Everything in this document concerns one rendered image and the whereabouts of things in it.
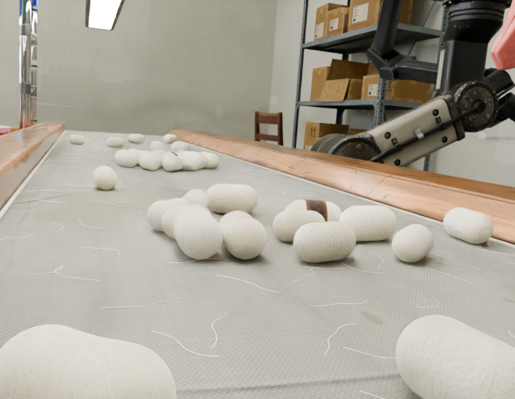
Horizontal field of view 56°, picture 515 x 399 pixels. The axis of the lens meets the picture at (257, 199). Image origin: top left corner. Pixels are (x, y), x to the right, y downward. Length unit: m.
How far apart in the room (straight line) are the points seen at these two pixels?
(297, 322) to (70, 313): 0.07
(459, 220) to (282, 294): 0.17
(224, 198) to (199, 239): 0.12
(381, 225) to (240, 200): 0.10
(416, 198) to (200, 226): 0.25
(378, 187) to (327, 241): 0.26
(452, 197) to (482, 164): 2.59
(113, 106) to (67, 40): 0.72
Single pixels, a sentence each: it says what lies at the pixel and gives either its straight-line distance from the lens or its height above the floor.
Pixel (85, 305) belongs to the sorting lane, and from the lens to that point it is 0.18.
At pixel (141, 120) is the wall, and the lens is 5.17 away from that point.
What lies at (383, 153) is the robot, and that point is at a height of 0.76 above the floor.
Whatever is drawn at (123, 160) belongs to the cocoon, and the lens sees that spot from 0.61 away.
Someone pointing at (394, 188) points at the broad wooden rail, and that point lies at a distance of 0.47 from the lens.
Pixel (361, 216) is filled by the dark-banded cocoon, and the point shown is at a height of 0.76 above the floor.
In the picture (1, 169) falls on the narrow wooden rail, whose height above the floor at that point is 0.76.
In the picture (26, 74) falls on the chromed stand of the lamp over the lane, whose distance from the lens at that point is 1.18.
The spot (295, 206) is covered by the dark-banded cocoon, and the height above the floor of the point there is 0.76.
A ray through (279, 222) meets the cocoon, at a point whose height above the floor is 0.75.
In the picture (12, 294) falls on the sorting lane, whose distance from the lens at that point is 0.19.
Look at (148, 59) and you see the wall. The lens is 5.20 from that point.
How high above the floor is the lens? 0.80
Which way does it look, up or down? 9 degrees down
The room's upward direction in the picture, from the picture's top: 4 degrees clockwise
